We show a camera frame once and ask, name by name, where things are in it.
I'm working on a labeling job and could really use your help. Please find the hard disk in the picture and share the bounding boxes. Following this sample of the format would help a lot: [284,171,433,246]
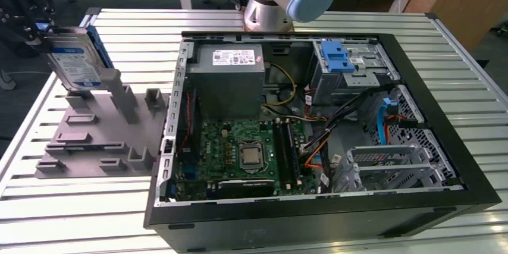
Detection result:
[34,21,117,92]

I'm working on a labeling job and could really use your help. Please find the blue data wire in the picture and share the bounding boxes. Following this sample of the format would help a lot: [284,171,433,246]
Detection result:
[380,96,398,148]

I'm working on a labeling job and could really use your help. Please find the red orange power wire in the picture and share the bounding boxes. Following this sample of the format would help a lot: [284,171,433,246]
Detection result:
[386,113,420,128]

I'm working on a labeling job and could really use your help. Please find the metal disk bay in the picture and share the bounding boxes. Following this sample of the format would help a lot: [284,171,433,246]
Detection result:
[341,144,457,193]

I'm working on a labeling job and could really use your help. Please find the black chair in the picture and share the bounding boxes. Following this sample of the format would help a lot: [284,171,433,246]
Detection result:
[0,44,42,58]

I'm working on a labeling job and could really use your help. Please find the grey stand foot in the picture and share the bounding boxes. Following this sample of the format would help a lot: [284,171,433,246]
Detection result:
[0,68,17,91]

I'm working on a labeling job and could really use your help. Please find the grey parts rack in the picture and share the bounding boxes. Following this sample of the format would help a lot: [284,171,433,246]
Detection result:
[34,68,172,181]

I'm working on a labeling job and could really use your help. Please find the grey power supply unit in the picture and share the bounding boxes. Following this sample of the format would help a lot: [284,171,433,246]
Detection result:
[185,43,266,121]

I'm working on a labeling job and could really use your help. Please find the green motherboard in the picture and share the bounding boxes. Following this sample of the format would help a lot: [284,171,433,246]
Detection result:
[173,118,321,202]

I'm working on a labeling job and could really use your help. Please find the silver CPU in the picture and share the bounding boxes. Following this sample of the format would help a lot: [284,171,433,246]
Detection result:
[241,148,264,166]

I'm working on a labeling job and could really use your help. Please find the CPU socket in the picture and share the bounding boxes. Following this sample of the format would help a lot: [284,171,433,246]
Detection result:
[236,139,268,175]

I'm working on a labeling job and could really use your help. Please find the black RAM slot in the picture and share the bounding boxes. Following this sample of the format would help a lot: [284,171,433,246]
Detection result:
[278,119,294,188]
[273,119,289,189]

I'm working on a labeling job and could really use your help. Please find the blue plastic drive latch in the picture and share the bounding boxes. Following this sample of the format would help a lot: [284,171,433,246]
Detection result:
[318,40,357,74]

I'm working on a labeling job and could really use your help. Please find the black graphics card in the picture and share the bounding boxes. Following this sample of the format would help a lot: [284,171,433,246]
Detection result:
[213,177,277,199]

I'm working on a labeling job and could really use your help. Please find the metal optical drive cage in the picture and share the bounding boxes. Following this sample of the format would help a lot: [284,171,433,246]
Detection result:
[310,39,401,106]

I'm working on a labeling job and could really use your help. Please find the black open PC case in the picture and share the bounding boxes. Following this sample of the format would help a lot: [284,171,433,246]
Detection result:
[142,30,501,252]

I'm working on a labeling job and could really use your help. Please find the yellow wire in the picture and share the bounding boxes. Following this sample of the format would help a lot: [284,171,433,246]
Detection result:
[261,62,297,108]

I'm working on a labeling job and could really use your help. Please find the black cable bundle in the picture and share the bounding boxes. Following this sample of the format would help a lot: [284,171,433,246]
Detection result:
[298,86,384,155]

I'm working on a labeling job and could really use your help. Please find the orange data wire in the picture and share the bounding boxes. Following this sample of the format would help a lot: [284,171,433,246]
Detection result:
[302,150,330,174]

